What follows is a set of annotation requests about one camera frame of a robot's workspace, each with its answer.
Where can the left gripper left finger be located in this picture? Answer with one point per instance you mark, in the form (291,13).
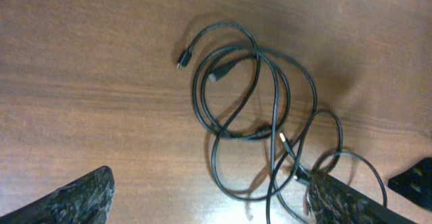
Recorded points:
(87,199)

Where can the black cable gold plug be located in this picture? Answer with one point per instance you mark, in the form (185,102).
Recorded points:
(328,161)

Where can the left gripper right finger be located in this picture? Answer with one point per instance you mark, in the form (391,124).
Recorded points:
(332,201)

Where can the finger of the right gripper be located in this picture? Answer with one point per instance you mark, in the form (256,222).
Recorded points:
(414,184)

